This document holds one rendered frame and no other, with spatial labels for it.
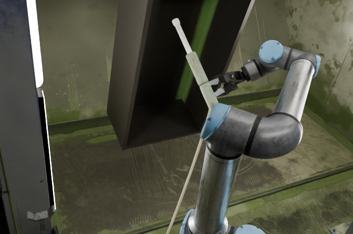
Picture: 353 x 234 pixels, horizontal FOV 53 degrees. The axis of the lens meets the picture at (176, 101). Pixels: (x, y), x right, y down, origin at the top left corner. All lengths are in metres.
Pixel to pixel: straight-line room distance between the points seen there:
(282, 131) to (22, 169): 1.02
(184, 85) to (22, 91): 1.55
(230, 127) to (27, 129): 0.79
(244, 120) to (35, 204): 1.06
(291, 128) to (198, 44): 1.52
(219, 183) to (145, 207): 1.48
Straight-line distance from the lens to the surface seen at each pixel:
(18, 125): 1.42
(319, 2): 3.82
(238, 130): 0.97
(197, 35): 2.39
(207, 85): 1.56
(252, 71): 1.58
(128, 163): 2.86
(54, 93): 3.06
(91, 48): 3.13
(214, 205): 1.23
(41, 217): 1.20
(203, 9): 2.29
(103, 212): 2.55
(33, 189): 1.65
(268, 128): 0.97
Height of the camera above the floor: 2.03
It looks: 33 degrees down
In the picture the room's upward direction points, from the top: 8 degrees clockwise
